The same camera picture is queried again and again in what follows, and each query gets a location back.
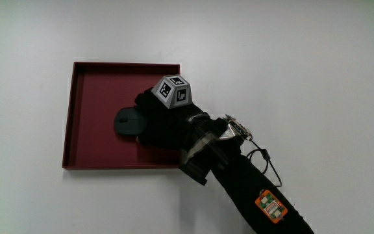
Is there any thin black cable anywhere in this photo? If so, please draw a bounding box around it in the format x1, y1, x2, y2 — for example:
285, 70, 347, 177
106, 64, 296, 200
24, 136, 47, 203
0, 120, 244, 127
245, 138, 283, 189

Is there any dark red square plate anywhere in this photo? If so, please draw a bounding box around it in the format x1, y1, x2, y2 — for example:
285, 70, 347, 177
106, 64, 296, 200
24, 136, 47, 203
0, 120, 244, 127
62, 61, 183, 170

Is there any orange sensor module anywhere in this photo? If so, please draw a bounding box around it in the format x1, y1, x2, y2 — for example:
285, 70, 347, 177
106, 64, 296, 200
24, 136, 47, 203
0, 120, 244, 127
255, 189, 288, 224

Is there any person's right hand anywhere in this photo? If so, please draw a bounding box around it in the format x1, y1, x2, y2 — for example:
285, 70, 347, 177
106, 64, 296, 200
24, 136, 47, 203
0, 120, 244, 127
134, 74, 211, 152

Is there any person's right forearm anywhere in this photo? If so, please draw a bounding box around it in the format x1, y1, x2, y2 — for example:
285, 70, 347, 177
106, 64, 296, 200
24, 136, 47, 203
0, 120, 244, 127
179, 116, 315, 234

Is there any black computer mouse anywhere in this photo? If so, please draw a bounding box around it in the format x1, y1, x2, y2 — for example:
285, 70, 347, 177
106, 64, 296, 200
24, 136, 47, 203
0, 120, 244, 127
114, 107, 148, 137

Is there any wrist circuit board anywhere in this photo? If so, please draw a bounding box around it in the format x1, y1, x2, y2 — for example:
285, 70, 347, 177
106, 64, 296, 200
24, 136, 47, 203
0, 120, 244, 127
222, 114, 253, 142

